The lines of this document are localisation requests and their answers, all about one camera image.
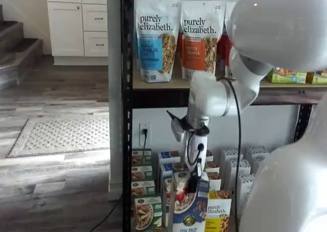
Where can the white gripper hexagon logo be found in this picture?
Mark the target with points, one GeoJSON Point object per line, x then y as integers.
{"type": "Point", "coordinates": [198, 156]}

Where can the blue white oatmeal box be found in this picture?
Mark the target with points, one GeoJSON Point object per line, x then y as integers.
{"type": "Point", "coordinates": [189, 211]}
{"type": "Point", "coordinates": [168, 191]}
{"type": "Point", "coordinates": [168, 169]}
{"type": "Point", "coordinates": [169, 154]}

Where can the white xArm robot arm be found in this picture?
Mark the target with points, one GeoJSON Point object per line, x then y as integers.
{"type": "Point", "coordinates": [276, 25]}

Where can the yellow purely elizabeth box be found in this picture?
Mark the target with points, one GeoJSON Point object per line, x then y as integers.
{"type": "Point", "coordinates": [209, 156]}
{"type": "Point", "coordinates": [214, 183]}
{"type": "Point", "coordinates": [212, 165]}
{"type": "Point", "coordinates": [219, 211]}

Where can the green white oatmeal box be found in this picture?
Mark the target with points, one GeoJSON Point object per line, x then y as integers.
{"type": "Point", "coordinates": [143, 188]}
{"type": "Point", "coordinates": [148, 214]}
{"type": "Point", "coordinates": [141, 172]}
{"type": "Point", "coordinates": [138, 156]}

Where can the wooden shelf board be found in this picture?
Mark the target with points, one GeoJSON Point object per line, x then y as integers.
{"type": "Point", "coordinates": [163, 85]}

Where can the green Bobo's snack box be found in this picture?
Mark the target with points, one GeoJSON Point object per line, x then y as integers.
{"type": "Point", "coordinates": [286, 77]}

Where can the yellow snack box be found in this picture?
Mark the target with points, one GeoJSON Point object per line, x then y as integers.
{"type": "Point", "coordinates": [316, 78]}

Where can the black metal shelving rack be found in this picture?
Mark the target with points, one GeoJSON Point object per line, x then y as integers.
{"type": "Point", "coordinates": [126, 114]}

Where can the grey patterned rug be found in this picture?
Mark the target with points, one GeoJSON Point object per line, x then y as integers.
{"type": "Point", "coordinates": [64, 136]}

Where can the orange label granola bag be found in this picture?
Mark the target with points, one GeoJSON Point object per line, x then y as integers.
{"type": "Point", "coordinates": [196, 37]}

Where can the blue label granola bag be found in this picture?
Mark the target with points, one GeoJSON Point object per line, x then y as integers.
{"type": "Point", "coordinates": [158, 37]}

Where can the white drawer cabinet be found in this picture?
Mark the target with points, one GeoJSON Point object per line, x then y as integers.
{"type": "Point", "coordinates": [66, 27]}

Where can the dark wooden stairs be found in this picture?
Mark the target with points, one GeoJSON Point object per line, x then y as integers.
{"type": "Point", "coordinates": [15, 53]}

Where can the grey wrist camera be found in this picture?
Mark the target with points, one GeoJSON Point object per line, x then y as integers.
{"type": "Point", "coordinates": [177, 129]}

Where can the white wall outlet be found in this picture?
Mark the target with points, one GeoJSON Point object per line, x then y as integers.
{"type": "Point", "coordinates": [148, 140]}

